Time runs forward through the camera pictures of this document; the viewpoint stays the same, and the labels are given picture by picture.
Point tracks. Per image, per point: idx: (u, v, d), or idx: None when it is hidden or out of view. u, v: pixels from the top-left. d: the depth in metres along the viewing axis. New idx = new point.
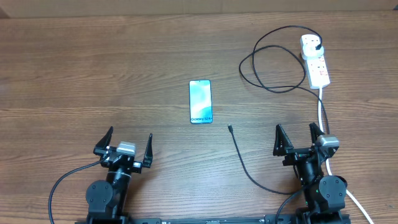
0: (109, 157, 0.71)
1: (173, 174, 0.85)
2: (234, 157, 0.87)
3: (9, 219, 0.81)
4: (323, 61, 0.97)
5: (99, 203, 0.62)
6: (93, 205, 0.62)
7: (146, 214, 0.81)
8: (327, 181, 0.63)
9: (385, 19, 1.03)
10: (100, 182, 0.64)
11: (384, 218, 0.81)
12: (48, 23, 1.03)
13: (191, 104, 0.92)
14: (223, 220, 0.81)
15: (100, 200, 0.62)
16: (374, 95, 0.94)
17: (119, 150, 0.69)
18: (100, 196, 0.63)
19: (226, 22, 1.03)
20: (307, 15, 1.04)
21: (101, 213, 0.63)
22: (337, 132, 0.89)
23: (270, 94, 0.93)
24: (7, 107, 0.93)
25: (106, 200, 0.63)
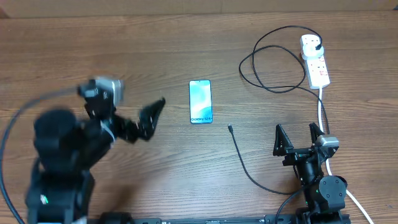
0: (84, 88, 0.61)
1: (174, 174, 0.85)
2: (234, 157, 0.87)
3: (10, 219, 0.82)
4: (323, 61, 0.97)
5: (53, 132, 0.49)
6: (47, 139, 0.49)
7: (146, 214, 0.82)
8: (327, 181, 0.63)
9: (385, 19, 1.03)
10: (60, 111, 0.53)
11: (384, 218, 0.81)
12: (48, 23, 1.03)
13: (191, 104, 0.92)
14: (223, 220, 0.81)
15: (55, 127, 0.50)
16: (374, 95, 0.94)
17: (97, 83, 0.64)
18: (57, 125, 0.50)
19: (226, 22, 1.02)
20: (307, 15, 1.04)
21: (58, 155, 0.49)
22: (337, 132, 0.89)
23: (270, 94, 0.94)
24: (7, 107, 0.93)
25: (63, 130, 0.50)
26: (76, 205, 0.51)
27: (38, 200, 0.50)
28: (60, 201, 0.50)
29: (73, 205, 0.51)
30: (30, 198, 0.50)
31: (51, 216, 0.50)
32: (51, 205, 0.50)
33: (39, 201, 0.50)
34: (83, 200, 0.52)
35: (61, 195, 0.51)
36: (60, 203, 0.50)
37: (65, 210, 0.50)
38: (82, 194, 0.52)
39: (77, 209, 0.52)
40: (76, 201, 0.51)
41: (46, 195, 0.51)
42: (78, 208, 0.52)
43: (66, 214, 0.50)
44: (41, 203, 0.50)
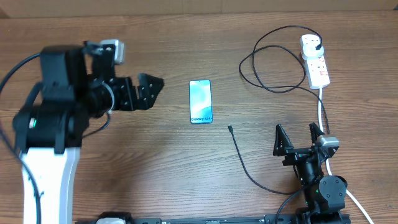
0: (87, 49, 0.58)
1: (173, 175, 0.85)
2: (234, 157, 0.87)
3: (10, 219, 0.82)
4: (323, 61, 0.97)
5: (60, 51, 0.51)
6: (51, 55, 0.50)
7: (146, 214, 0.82)
8: (327, 181, 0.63)
9: (385, 19, 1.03)
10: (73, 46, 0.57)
11: (384, 218, 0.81)
12: (48, 23, 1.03)
13: (191, 104, 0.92)
14: (223, 220, 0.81)
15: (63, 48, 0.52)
16: (374, 95, 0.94)
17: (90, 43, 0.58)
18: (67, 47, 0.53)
19: (226, 22, 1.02)
20: (307, 15, 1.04)
21: (60, 70, 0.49)
22: (337, 132, 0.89)
23: (270, 94, 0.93)
24: (7, 107, 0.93)
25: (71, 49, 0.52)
26: (67, 130, 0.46)
27: (26, 123, 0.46)
28: (50, 122, 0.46)
29: (64, 127, 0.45)
30: (18, 122, 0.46)
31: (41, 140, 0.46)
32: (40, 127, 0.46)
33: (28, 124, 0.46)
34: (74, 127, 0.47)
35: (51, 115, 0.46)
36: (50, 125, 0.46)
37: (55, 130, 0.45)
38: (75, 119, 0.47)
39: (69, 135, 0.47)
40: (68, 124, 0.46)
41: (35, 119, 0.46)
42: (70, 136, 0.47)
43: (56, 137, 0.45)
44: (30, 126, 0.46)
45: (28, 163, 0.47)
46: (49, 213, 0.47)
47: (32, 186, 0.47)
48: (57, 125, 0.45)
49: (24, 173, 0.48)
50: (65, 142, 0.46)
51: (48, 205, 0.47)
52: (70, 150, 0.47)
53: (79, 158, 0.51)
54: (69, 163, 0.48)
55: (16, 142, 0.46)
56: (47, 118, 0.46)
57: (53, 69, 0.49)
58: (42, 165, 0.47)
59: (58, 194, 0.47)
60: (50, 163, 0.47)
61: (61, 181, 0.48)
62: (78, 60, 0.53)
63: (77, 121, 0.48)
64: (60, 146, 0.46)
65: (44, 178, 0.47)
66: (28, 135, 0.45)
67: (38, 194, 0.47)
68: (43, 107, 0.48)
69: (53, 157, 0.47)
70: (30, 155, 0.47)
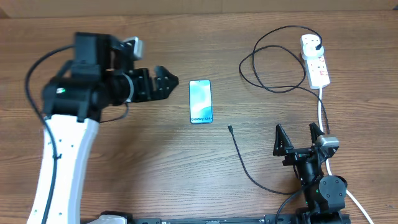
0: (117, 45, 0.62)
1: (174, 175, 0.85)
2: (234, 157, 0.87)
3: (9, 219, 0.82)
4: (323, 61, 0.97)
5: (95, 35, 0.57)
6: (85, 38, 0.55)
7: (146, 214, 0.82)
8: (327, 181, 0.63)
9: (385, 19, 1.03)
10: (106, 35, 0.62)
11: (384, 218, 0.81)
12: (48, 23, 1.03)
13: (191, 104, 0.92)
14: (222, 220, 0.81)
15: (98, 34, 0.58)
16: (374, 95, 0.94)
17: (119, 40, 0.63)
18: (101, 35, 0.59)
19: (226, 22, 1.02)
20: (307, 15, 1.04)
21: (91, 51, 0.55)
22: (337, 132, 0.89)
23: (270, 94, 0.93)
24: (7, 107, 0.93)
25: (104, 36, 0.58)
26: (91, 102, 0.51)
27: (55, 90, 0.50)
28: (77, 92, 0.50)
29: (88, 98, 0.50)
30: (48, 89, 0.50)
31: (65, 107, 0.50)
32: (67, 96, 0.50)
33: (56, 91, 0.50)
34: (97, 101, 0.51)
35: (78, 86, 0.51)
36: (75, 94, 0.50)
37: (80, 100, 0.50)
38: (98, 94, 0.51)
39: (91, 107, 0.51)
40: (92, 96, 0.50)
41: (63, 87, 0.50)
42: (93, 107, 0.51)
43: (81, 107, 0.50)
44: (58, 93, 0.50)
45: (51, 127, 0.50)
46: (64, 175, 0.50)
47: (52, 149, 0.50)
48: (83, 96, 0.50)
49: (45, 137, 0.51)
50: (88, 112, 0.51)
51: (64, 168, 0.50)
52: (91, 121, 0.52)
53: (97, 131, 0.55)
54: (89, 134, 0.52)
55: (44, 106, 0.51)
56: (74, 88, 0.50)
57: (84, 50, 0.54)
58: (64, 130, 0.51)
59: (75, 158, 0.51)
60: (72, 129, 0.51)
61: (78, 147, 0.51)
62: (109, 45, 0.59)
63: (100, 96, 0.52)
64: (83, 115, 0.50)
65: (63, 142, 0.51)
66: (55, 101, 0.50)
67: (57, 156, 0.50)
68: (70, 79, 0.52)
69: (74, 124, 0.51)
70: (54, 119, 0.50)
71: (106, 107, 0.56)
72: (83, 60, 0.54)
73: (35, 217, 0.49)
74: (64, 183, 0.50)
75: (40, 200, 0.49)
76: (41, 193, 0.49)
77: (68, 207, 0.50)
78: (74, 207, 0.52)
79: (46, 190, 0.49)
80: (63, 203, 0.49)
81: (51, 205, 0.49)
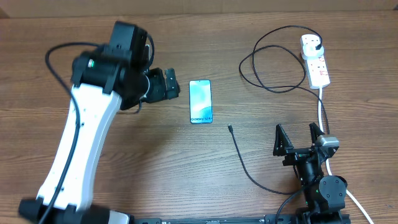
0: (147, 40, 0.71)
1: (174, 174, 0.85)
2: (234, 157, 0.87)
3: (10, 219, 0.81)
4: (323, 61, 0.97)
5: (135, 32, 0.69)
6: (124, 28, 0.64)
7: (146, 214, 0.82)
8: (327, 181, 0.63)
9: (385, 19, 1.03)
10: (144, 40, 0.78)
11: (384, 218, 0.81)
12: (48, 23, 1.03)
13: (192, 104, 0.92)
14: (223, 220, 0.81)
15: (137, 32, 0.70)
16: (374, 95, 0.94)
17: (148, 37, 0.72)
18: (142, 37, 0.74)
19: (226, 22, 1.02)
20: (307, 15, 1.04)
21: (127, 39, 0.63)
22: (337, 132, 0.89)
23: (270, 94, 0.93)
24: (7, 107, 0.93)
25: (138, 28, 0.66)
26: (119, 77, 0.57)
27: (85, 62, 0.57)
28: (106, 67, 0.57)
29: (117, 73, 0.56)
30: (79, 60, 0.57)
31: (94, 79, 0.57)
32: (96, 69, 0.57)
33: (87, 63, 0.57)
34: (124, 78, 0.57)
35: (108, 62, 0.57)
36: (104, 69, 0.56)
37: (108, 74, 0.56)
38: (126, 71, 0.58)
39: (118, 83, 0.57)
40: (119, 71, 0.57)
41: (94, 60, 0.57)
42: (119, 83, 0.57)
43: (109, 81, 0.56)
44: (87, 65, 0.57)
45: (77, 96, 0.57)
46: (84, 142, 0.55)
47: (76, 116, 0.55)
48: (111, 71, 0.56)
49: (71, 105, 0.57)
50: (114, 86, 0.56)
51: (86, 136, 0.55)
52: (115, 95, 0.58)
53: (118, 107, 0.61)
54: (111, 107, 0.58)
55: (73, 75, 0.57)
56: (104, 63, 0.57)
57: (121, 37, 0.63)
58: (89, 101, 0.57)
59: (96, 127, 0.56)
60: (96, 99, 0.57)
61: (100, 118, 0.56)
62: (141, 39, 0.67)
63: (127, 74, 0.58)
64: (110, 88, 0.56)
65: (87, 111, 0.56)
66: (85, 71, 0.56)
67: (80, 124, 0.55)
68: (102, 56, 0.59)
69: (100, 95, 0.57)
70: (80, 89, 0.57)
71: (129, 91, 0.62)
72: (119, 44, 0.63)
73: (54, 177, 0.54)
74: (84, 150, 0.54)
75: (60, 162, 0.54)
76: (63, 156, 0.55)
77: (84, 173, 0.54)
78: (90, 175, 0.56)
79: (66, 154, 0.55)
80: (79, 168, 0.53)
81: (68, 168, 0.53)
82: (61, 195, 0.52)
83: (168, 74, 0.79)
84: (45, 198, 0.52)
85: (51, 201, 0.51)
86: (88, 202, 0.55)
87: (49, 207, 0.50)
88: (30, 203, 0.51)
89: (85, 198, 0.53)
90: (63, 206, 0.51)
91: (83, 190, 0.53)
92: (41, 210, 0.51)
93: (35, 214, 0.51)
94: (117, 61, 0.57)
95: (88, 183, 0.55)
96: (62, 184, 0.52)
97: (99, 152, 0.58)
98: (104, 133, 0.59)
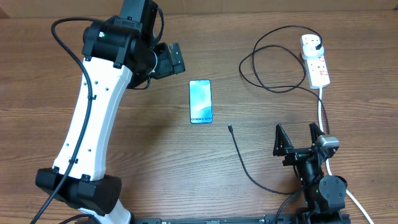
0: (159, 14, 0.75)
1: (173, 174, 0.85)
2: (234, 157, 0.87)
3: (9, 219, 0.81)
4: (323, 61, 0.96)
5: None
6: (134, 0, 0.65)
7: (146, 214, 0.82)
8: (327, 181, 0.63)
9: (385, 18, 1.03)
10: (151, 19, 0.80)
11: (384, 218, 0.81)
12: (48, 23, 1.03)
13: (192, 104, 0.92)
14: (223, 220, 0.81)
15: None
16: (374, 95, 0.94)
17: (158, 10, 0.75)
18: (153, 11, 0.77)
19: (226, 22, 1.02)
20: (307, 15, 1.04)
21: (137, 11, 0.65)
22: (337, 132, 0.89)
23: (270, 94, 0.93)
24: (7, 107, 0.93)
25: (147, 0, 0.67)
26: (129, 48, 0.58)
27: (96, 33, 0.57)
28: (117, 38, 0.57)
29: (127, 45, 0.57)
30: (91, 32, 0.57)
31: (104, 50, 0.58)
32: (107, 40, 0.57)
33: (97, 33, 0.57)
34: (134, 49, 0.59)
35: (118, 33, 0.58)
36: (115, 40, 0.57)
37: (119, 46, 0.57)
38: (136, 43, 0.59)
39: (129, 53, 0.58)
40: (130, 43, 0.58)
41: (104, 32, 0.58)
42: (129, 55, 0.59)
43: (119, 53, 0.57)
44: (99, 37, 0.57)
45: (88, 68, 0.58)
46: (97, 115, 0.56)
47: (88, 89, 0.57)
48: (122, 42, 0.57)
49: (83, 78, 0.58)
50: (124, 58, 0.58)
51: (98, 109, 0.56)
52: (126, 68, 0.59)
53: (130, 80, 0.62)
54: (122, 80, 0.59)
55: (84, 46, 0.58)
56: (115, 35, 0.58)
57: (131, 9, 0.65)
58: (101, 73, 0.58)
59: (109, 100, 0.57)
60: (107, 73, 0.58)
61: (112, 92, 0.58)
62: (150, 12, 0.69)
63: (137, 46, 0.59)
64: (120, 61, 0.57)
65: (99, 84, 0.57)
66: (96, 43, 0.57)
67: (92, 97, 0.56)
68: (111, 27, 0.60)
69: (111, 68, 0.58)
70: (91, 62, 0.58)
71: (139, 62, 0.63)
72: (129, 17, 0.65)
73: (68, 149, 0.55)
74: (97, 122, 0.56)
75: (74, 135, 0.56)
76: (77, 127, 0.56)
77: (97, 144, 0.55)
78: (102, 147, 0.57)
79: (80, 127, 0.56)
80: (94, 139, 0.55)
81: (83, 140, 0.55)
82: (76, 166, 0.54)
83: (173, 48, 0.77)
84: (60, 169, 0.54)
85: (66, 172, 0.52)
86: (102, 173, 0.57)
87: (64, 178, 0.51)
88: (46, 173, 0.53)
89: (98, 169, 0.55)
90: (78, 177, 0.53)
91: (96, 161, 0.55)
92: (57, 180, 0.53)
93: (51, 183, 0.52)
94: (128, 33, 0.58)
95: (101, 155, 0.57)
96: (76, 156, 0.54)
97: (111, 123, 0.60)
98: (117, 104, 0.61)
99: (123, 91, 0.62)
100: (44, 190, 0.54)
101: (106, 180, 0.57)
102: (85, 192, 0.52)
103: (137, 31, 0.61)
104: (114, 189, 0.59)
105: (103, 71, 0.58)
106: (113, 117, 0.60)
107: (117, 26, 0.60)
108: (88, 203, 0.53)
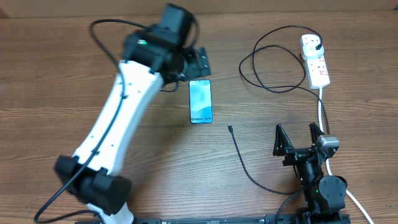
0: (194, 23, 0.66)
1: (173, 174, 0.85)
2: (234, 157, 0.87)
3: (9, 219, 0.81)
4: (323, 61, 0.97)
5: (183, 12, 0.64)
6: (173, 10, 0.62)
7: (145, 214, 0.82)
8: (327, 181, 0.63)
9: (385, 19, 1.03)
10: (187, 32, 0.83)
11: (384, 218, 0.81)
12: (48, 23, 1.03)
13: (192, 104, 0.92)
14: (222, 220, 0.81)
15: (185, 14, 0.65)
16: (374, 95, 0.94)
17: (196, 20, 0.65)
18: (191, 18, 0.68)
19: (226, 22, 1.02)
20: (307, 15, 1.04)
21: (174, 23, 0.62)
22: (337, 132, 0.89)
23: (270, 94, 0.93)
24: (7, 107, 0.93)
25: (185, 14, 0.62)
26: (165, 60, 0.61)
27: (137, 40, 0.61)
28: (155, 49, 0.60)
29: (163, 57, 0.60)
30: (132, 38, 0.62)
31: (142, 57, 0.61)
32: (145, 49, 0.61)
33: (138, 41, 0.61)
34: (170, 61, 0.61)
35: (157, 45, 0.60)
36: (153, 50, 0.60)
37: (156, 55, 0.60)
38: (171, 56, 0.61)
39: (163, 65, 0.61)
40: (167, 55, 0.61)
41: (144, 40, 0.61)
42: (164, 66, 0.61)
43: (155, 61, 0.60)
44: (138, 43, 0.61)
45: (125, 70, 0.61)
46: (124, 114, 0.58)
47: (122, 88, 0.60)
48: (158, 53, 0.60)
49: (118, 78, 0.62)
50: (159, 68, 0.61)
51: (127, 109, 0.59)
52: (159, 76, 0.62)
53: (158, 87, 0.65)
54: (152, 86, 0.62)
55: (125, 50, 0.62)
56: (153, 45, 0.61)
57: (171, 19, 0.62)
58: (135, 76, 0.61)
59: (138, 102, 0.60)
60: (142, 77, 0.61)
61: (142, 95, 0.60)
62: (188, 25, 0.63)
63: (172, 59, 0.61)
64: (155, 68, 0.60)
65: (132, 86, 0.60)
66: (135, 49, 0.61)
67: (124, 96, 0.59)
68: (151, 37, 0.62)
69: (145, 73, 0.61)
70: (128, 65, 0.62)
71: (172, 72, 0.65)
72: (166, 28, 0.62)
73: (92, 140, 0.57)
74: (124, 121, 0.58)
75: (100, 128, 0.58)
76: (104, 122, 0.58)
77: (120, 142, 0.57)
78: (123, 147, 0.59)
79: (107, 122, 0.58)
80: (117, 136, 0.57)
81: (107, 136, 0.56)
82: (97, 157, 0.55)
83: (201, 52, 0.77)
84: (79, 158, 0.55)
85: (87, 160, 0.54)
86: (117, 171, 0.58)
87: (84, 165, 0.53)
88: (67, 160, 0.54)
89: (115, 167, 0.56)
90: (96, 169, 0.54)
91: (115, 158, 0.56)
92: (75, 168, 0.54)
93: (69, 171, 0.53)
94: (166, 45, 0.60)
95: (120, 155, 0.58)
96: (98, 148, 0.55)
97: (133, 127, 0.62)
98: (142, 110, 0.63)
99: (148, 101, 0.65)
100: (62, 175, 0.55)
101: (120, 180, 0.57)
102: (101, 183, 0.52)
103: (173, 45, 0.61)
104: (124, 191, 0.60)
105: (138, 74, 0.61)
106: (136, 122, 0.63)
107: (157, 37, 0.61)
108: (100, 198, 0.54)
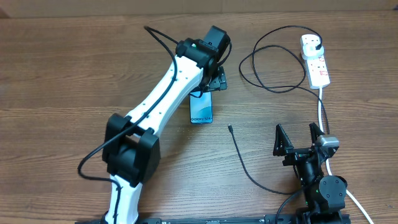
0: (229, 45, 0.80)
1: (174, 174, 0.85)
2: (234, 157, 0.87)
3: (9, 219, 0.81)
4: (323, 61, 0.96)
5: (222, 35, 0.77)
6: (217, 30, 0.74)
7: (145, 214, 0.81)
8: (327, 181, 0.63)
9: (385, 18, 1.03)
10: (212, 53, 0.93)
11: (384, 218, 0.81)
12: (48, 24, 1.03)
13: (192, 104, 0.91)
14: (222, 220, 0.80)
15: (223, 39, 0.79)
16: (374, 95, 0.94)
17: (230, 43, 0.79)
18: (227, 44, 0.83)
19: (226, 22, 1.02)
20: (307, 15, 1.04)
21: (217, 38, 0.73)
22: (337, 131, 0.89)
23: (270, 94, 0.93)
24: (7, 107, 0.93)
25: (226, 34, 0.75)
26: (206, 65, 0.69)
27: (187, 45, 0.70)
28: (200, 54, 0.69)
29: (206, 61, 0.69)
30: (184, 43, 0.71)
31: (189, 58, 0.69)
32: (193, 52, 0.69)
33: (189, 45, 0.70)
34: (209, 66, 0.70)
35: (203, 51, 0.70)
36: (198, 54, 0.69)
37: (201, 58, 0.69)
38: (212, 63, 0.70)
39: (205, 67, 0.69)
40: (209, 60, 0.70)
41: (194, 46, 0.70)
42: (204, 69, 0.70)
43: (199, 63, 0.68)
44: (189, 47, 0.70)
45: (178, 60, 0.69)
46: (173, 94, 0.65)
47: (175, 71, 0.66)
48: (204, 57, 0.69)
49: (171, 65, 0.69)
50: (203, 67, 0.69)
51: (176, 88, 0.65)
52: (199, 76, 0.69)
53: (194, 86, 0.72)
54: (195, 79, 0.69)
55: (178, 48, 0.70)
56: (200, 50, 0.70)
57: (214, 36, 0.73)
58: (186, 66, 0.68)
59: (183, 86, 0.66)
60: (190, 68, 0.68)
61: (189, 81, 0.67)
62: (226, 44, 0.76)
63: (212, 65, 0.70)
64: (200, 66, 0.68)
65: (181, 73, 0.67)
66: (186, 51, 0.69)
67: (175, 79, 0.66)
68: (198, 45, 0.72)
69: (193, 66, 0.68)
70: (180, 58, 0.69)
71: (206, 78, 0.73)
72: (210, 42, 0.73)
73: (143, 107, 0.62)
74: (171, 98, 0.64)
75: (152, 99, 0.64)
76: (155, 96, 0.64)
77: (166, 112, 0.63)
78: (163, 122, 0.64)
79: (158, 96, 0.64)
80: (166, 107, 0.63)
81: (157, 106, 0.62)
82: (146, 120, 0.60)
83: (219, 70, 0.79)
84: (132, 118, 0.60)
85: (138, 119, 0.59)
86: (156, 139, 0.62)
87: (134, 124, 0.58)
88: (118, 118, 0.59)
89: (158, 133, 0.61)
90: (145, 128, 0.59)
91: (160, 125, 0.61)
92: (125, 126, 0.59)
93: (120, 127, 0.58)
94: (210, 51, 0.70)
95: (162, 125, 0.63)
96: (150, 112, 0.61)
97: (173, 110, 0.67)
98: (181, 98, 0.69)
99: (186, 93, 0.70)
100: (109, 132, 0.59)
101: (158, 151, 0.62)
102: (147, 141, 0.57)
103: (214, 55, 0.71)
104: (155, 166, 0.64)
105: (188, 65, 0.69)
106: (175, 107, 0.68)
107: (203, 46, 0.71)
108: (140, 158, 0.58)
